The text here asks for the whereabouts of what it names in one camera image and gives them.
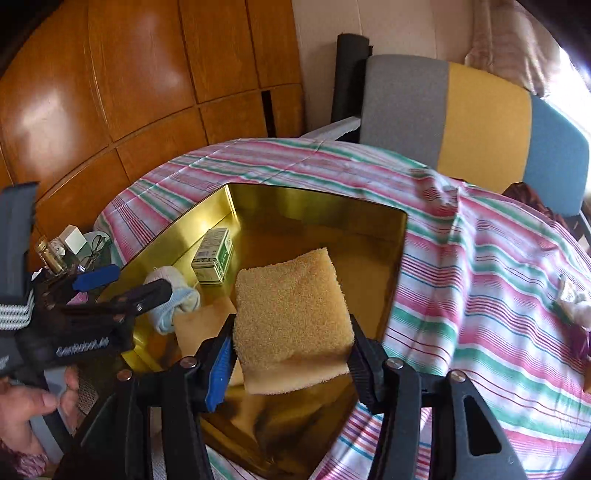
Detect left hand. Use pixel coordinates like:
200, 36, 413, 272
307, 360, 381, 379
1, 367, 80, 455

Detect small glass bottle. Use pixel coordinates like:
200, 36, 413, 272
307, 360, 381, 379
35, 237, 67, 276

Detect white cube cap bottle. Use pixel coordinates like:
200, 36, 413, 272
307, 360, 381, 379
59, 225, 88, 257

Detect white blue rolled socks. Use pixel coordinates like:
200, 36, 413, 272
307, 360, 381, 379
144, 266, 200, 335

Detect green white small box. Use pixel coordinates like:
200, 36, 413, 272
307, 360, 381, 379
191, 227, 233, 285

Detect gold metal tray box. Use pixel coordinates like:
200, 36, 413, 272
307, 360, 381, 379
102, 183, 407, 479

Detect striped pink green bedsheet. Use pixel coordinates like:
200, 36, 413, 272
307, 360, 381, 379
94, 139, 590, 479

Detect wooden wardrobe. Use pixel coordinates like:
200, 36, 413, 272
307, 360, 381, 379
1, 1, 304, 239

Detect dark red cloth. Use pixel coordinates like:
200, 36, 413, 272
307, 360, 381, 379
503, 182, 563, 223

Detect grey yellow blue chair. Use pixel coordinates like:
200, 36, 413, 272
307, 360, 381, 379
308, 55, 589, 218

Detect black rolled mat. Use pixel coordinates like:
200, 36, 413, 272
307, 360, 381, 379
331, 33, 373, 123

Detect pink patterned curtain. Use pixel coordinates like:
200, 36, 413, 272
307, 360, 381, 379
465, 0, 561, 98

